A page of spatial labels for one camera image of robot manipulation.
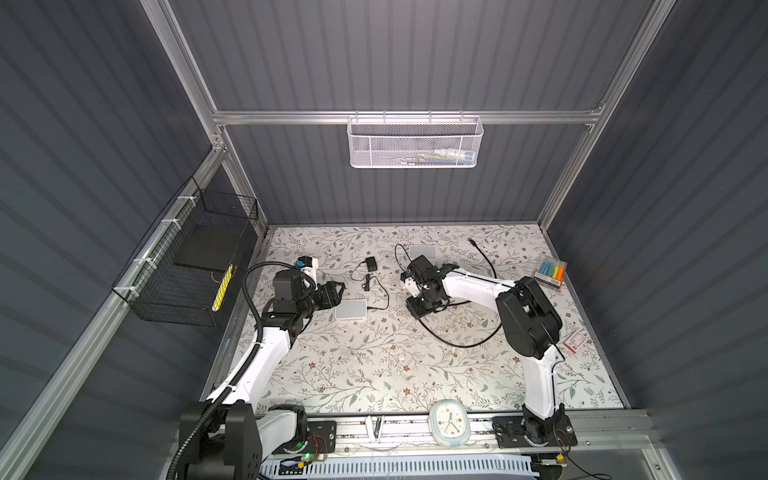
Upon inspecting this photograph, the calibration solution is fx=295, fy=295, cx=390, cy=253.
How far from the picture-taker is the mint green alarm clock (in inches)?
28.4

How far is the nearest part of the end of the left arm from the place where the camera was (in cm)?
75

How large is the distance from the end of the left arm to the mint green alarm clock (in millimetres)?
385
